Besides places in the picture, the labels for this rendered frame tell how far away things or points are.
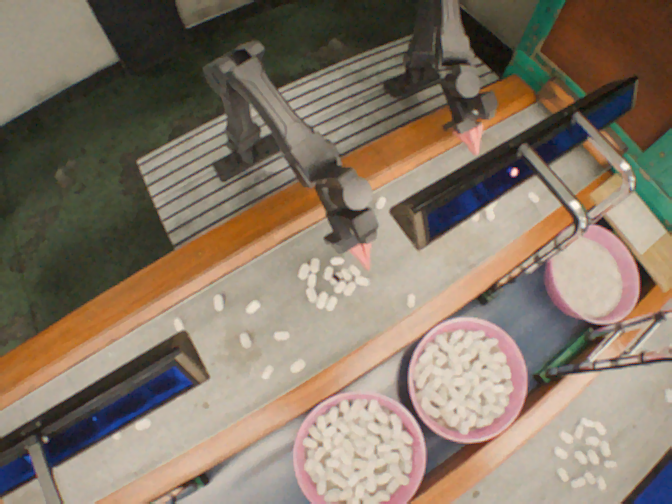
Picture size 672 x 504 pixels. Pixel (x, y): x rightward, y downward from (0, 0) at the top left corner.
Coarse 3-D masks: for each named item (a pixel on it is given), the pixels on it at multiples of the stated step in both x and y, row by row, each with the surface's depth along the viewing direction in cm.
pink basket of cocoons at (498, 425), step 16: (464, 320) 81; (480, 320) 80; (432, 336) 81; (496, 336) 81; (416, 352) 78; (512, 352) 79; (512, 368) 79; (512, 384) 79; (416, 400) 76; (512, 400) 77; (512, 416) 73; (448, 432) 74; (480, 432) 74; (496, 432) 72
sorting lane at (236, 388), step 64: (512, 128) 103; (384, 192) 95; (512, 192) 95; (576, 192) 96; (320, 256) 89; (384, 256) 89; (448, 256) 89; (192, 320) 83; (256, 320) 83; (320, 320) 83; (384, 320) 83; (64, 384) 76; (256, 384) 78; (128, 448) 72
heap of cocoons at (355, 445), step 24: (336, 408) 76; (360, 408) 77; (384, 408) 78; (312, 432) 74; (336, 432) 75; (360, 432) 74; (384, 432) 74; (408, 432) 76; (312, 456) 73; (336, 456) 73; (360, 456) 74; (384, 456) 73; (408, 456) 72; (312, 480) 72; (336, 480) 71; (360, 480) 72; (384, 480) 70; (408, 480) 71
